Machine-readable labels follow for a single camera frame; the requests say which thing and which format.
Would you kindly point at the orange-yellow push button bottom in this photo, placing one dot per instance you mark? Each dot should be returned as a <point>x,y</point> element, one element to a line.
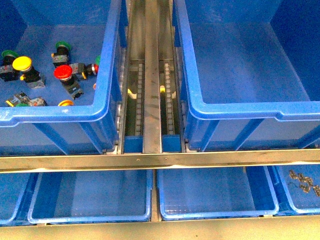
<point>66,103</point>

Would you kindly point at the lower blue bin centre-right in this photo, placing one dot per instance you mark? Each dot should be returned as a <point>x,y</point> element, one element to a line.
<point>216,193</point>

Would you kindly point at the metal rack front rail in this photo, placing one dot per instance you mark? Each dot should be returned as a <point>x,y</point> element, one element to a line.
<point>152,161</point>

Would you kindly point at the empty blue upper bin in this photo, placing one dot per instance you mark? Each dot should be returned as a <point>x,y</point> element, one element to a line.
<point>251,73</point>

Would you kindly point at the lower blue bin centre-left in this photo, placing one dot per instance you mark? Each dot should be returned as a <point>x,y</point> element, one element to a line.
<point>91,197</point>

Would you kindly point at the red mushroom push button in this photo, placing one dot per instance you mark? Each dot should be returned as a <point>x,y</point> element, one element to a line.
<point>64,73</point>

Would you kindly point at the pile of metal clips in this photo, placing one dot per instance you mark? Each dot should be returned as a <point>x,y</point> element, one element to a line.
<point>305,183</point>

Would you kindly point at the yellow mushroom push button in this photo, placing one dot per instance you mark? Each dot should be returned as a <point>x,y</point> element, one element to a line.
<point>32,77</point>

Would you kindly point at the blue bin with buttons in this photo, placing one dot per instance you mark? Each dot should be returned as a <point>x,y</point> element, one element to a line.
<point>95,30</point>

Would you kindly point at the lower blue bin far left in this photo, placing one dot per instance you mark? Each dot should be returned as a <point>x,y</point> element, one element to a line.
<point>16,192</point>

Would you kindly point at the green push button left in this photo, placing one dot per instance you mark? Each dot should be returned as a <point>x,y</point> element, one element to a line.
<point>7,72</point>

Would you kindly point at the small red push button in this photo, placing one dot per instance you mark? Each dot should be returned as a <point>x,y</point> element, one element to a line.
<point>83,71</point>

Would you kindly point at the green push button upper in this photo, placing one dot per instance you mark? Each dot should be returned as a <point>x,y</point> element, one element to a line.
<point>62,54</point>

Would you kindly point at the lower blue bin with clips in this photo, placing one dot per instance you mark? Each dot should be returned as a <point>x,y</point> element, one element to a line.
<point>292,200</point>

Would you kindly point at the green push button bottom-left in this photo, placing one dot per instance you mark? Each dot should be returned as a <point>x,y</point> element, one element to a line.
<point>23,100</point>

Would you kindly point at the metal centre divider rail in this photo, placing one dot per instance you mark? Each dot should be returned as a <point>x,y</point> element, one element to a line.
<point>152,136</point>

